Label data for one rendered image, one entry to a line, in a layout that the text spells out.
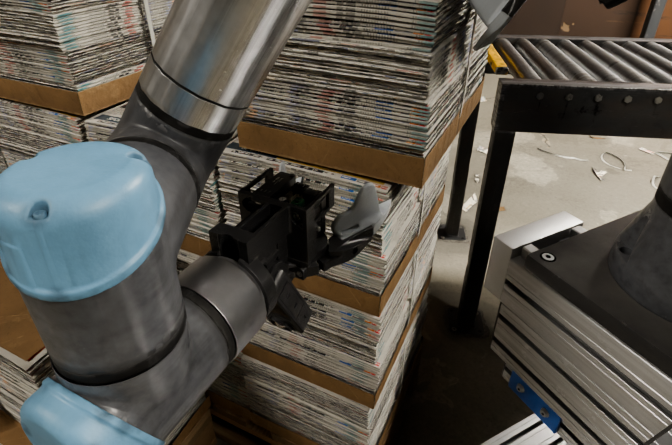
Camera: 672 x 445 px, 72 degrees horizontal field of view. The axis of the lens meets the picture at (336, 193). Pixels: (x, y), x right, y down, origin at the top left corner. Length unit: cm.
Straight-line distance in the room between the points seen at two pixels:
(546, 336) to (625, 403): 10
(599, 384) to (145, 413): 48
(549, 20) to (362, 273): 396
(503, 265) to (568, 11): 397
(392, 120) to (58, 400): 43
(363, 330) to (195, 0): 60
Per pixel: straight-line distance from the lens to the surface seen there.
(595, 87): 124
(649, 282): 52
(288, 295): 43
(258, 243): 37
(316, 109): 62
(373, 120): 58
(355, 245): 45
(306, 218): 39
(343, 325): 80
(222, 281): 35
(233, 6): 30
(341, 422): 100
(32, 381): 83
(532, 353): 68
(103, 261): 24
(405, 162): 59
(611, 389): 62
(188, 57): 31
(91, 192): 23
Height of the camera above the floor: 113
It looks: 31 degrees down
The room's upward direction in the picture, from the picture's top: straight up
